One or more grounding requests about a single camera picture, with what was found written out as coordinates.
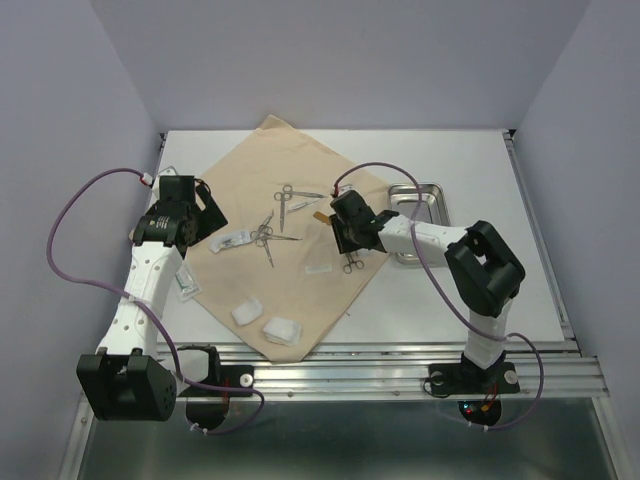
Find scalpel with brown cap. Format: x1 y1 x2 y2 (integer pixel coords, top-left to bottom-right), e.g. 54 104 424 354
313 211 331 226

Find stainless steel tray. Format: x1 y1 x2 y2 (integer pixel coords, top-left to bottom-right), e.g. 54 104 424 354
388 183 451 268

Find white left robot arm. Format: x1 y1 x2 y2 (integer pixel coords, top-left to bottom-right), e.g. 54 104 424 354
76 175 228 421

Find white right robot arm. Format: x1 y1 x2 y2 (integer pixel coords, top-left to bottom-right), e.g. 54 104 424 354
330 190 526 390

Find straight surgical scissors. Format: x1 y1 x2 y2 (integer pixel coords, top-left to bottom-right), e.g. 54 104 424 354
273 184 293 233

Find clear packet black part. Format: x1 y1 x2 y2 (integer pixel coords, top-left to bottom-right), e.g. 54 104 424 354
209 229 252 254

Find white foil blade packet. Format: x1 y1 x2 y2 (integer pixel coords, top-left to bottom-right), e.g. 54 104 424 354
305 264 333 275

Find fine curved forceps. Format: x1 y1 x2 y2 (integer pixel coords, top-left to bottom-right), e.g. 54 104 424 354
287 194 326 212

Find angled steel tweezers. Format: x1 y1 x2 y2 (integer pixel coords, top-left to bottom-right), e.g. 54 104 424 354
241 211 274 248

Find hemostat clamp crossing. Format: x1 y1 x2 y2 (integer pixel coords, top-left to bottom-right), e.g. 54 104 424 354
255 227 274 267

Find white packet under forceps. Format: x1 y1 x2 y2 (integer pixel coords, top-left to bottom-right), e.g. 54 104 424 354
287 198 321 212

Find green suture packet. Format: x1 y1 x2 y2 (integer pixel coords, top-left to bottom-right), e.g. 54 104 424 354
174 260 202 302

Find beige cloth drape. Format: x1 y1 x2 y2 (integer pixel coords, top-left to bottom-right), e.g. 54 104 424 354
165 116 409 362

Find white gauze pad left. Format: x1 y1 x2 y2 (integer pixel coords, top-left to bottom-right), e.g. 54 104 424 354
231 297 263 327

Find white gauze pad stack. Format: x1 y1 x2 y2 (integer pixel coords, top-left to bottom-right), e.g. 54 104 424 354
263 316 302 347

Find aluminium mounting rail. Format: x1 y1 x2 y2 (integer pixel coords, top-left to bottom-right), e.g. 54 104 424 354
218 341 609 402

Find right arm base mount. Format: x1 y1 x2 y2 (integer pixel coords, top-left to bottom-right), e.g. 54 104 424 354
421 352 520 428

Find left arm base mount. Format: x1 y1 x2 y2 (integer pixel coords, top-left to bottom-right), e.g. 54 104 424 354
177 344 256 436

